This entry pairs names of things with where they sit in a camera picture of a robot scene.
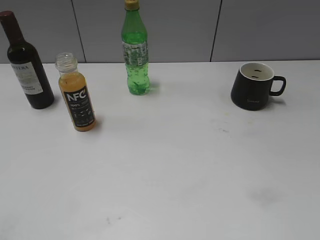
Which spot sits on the black mug white interior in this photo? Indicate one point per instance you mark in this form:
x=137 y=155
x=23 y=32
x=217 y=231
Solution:
x=255 y=82

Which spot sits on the dark red wine bottle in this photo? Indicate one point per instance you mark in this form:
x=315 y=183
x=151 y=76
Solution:
x=26 y=64

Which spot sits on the NFC orange juice bottle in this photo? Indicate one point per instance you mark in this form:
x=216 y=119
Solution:
x=73 y=87

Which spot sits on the green plastic soda bottle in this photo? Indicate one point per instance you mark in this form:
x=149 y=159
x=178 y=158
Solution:
x=134 y=38

